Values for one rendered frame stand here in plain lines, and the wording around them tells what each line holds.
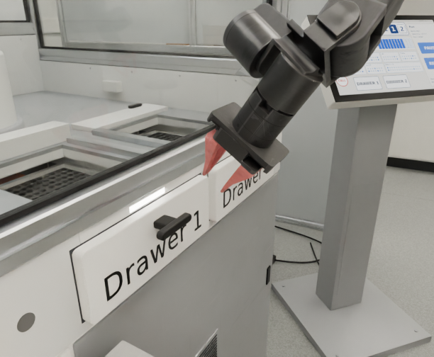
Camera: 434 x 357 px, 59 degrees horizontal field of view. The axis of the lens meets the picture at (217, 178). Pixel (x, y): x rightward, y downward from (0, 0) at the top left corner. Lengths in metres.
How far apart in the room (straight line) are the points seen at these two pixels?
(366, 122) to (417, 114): 2.05
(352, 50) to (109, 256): 0.38
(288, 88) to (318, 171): 1.87
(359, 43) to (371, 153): 1.06
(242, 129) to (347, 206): 1.09
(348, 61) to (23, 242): 0.40
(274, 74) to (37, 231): 0.31
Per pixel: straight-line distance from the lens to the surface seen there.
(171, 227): 0.55
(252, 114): 0.45
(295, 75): 0.43
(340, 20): 0.44
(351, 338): 1.70
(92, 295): 0.53
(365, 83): 1.29
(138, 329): 0.68
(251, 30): 0.47
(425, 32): 1.58
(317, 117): 2.20
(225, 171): 0.73
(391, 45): 1.44
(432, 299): 2.08
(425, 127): 3.49
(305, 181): 2.33
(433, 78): 1.47
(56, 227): 0.48
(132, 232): 0.55
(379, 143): 1.49
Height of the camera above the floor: 1.19
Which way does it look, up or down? 23 degrees down
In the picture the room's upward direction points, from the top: straight up
